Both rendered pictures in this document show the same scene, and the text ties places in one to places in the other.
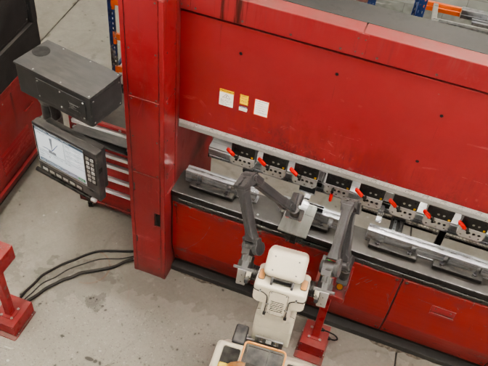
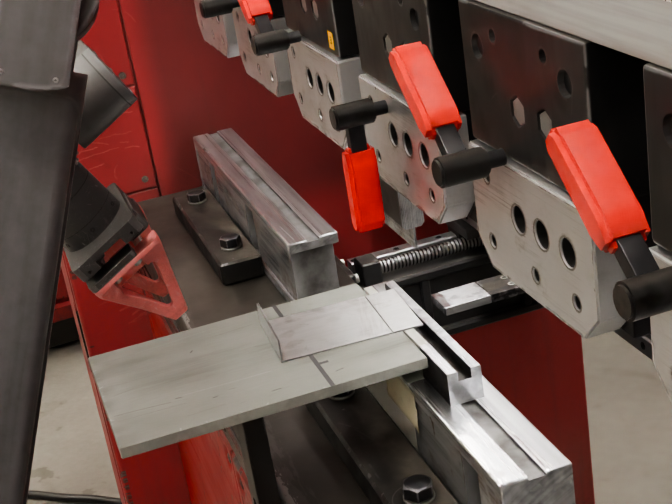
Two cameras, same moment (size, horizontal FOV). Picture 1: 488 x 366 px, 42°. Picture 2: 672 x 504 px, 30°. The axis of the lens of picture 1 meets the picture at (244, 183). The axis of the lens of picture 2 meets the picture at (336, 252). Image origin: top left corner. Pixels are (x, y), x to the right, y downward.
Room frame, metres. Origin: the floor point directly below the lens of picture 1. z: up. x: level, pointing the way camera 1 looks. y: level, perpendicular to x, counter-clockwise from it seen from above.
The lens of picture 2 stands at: (2.19, -1.25, 1.49)
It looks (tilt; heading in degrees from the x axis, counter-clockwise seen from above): 23 degrees down; 60
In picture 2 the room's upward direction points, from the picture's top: 9 degrees counter-clockwise
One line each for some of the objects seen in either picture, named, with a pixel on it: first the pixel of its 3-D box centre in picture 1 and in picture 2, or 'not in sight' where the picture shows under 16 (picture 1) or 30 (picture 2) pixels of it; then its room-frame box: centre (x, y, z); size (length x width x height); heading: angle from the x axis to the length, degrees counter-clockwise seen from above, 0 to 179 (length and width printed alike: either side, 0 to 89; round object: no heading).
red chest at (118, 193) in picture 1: (120, 154); not in sight; (3.48, 0.97, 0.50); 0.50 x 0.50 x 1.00; 75
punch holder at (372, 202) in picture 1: (372, 192); (591, 148); (2.65, -0.75, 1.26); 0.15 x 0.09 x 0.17; 75
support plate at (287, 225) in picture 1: (298, 218); (250, 362); (2.61, -0.35, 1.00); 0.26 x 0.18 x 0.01; 165
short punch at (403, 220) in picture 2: (307, 187); (388, 180); (2.75, -0.39, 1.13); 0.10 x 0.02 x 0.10; 75
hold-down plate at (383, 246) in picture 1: (392, 250); not in sight; (2.54, -0.96, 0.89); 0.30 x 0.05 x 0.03; 75
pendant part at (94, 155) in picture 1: (73, 156); not in sight; (2.48, 0.95, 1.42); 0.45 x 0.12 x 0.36; 64
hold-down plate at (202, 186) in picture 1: (211, 190); (215, 233); (2.85, 0.20, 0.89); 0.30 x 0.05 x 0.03; 75
